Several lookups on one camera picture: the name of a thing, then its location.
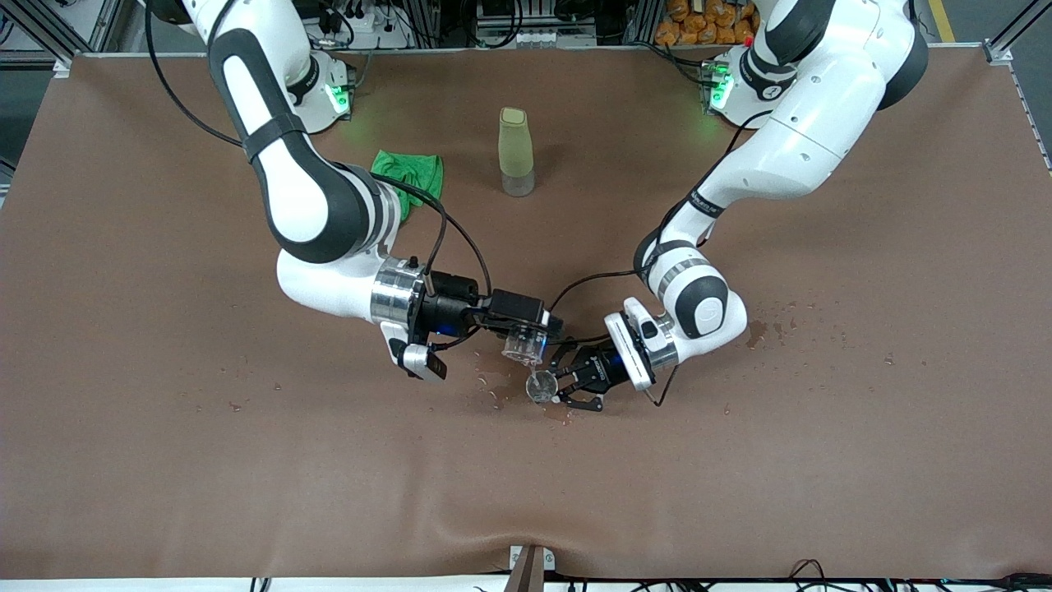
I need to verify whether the metal table edge bracket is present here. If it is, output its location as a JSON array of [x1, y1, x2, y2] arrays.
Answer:
[[505, 544, 557, 592]]

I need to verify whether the metal double jigger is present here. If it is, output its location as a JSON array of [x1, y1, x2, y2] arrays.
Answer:
[[525, 369, 562, 406]]

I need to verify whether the brown table cover sheet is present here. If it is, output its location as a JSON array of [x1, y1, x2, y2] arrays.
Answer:
[[0, 45, 1052, 581]]

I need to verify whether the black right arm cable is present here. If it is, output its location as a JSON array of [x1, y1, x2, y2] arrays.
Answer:
[[144, 0, 495, 302]]

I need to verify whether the clear glass cup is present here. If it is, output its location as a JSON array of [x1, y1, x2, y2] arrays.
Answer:
[[501, 324, 548, 368]]

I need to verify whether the grey equipment box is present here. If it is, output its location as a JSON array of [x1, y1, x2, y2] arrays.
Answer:
[[475, 0, 598, 49]]

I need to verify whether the aluminium frame post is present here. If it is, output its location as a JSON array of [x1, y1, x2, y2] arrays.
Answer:
[[0, 0, 124, 73], [982, 0, 1052, 65]]

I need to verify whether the green cloth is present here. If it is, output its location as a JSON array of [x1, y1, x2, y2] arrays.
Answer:
[[370, 150, 445, 223]]

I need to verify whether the white power strip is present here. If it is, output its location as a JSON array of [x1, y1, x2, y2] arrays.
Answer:
[[316, 0, 408, 49]]

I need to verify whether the orange snack bags pile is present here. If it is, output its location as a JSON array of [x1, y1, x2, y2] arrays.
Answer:
[[655, 0, 761, 47]]

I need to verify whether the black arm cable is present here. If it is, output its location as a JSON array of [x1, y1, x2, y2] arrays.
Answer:
[[547, 109, 773, 408], [144, 0, 495, 302]]

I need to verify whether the large brown liquid puddle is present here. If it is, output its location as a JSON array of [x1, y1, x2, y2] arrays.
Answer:
[[474, 349, 528, 410]]

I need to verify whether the yellow-green tall bottle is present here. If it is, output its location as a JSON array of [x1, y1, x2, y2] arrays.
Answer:
[[498, 107, 536, 198]]

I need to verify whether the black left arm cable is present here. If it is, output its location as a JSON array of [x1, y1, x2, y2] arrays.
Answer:
[[547, 109, 773, 408]]

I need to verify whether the black floor cable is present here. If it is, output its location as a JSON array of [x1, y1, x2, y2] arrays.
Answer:
[[787, 557, 1052, 592]]

